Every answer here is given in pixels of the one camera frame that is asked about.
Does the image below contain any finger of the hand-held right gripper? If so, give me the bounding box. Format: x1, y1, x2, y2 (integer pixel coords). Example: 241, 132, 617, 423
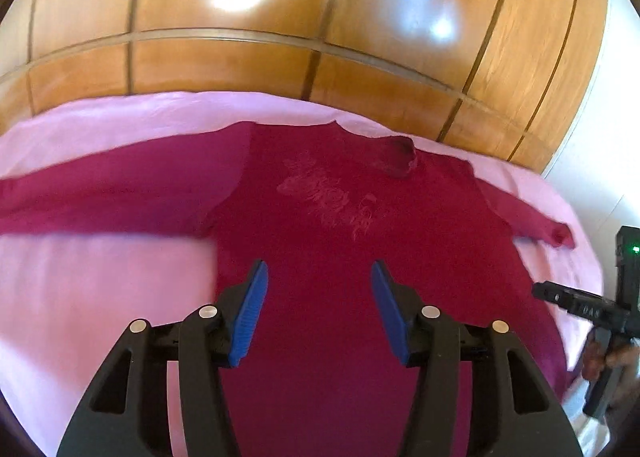
532, 281, 617, 322

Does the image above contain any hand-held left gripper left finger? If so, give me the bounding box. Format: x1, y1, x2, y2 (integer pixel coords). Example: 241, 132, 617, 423
57, 259, 269, 457

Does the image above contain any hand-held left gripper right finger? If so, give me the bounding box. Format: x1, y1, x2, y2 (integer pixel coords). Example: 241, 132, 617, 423
371, 259, 584, 457

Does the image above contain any red long-sleeve sweater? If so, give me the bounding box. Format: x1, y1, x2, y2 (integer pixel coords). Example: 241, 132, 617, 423
0, 120, 576, 457

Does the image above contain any person's right hand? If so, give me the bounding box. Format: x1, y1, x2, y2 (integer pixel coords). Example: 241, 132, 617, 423
580, 326, 640, 382

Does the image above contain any pink bedsheet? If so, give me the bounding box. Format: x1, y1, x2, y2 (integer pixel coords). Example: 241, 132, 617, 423
0, 91, 607, 457

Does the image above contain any wooden wardrobe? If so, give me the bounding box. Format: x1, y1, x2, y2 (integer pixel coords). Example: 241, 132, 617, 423
0, 0, 614, 174

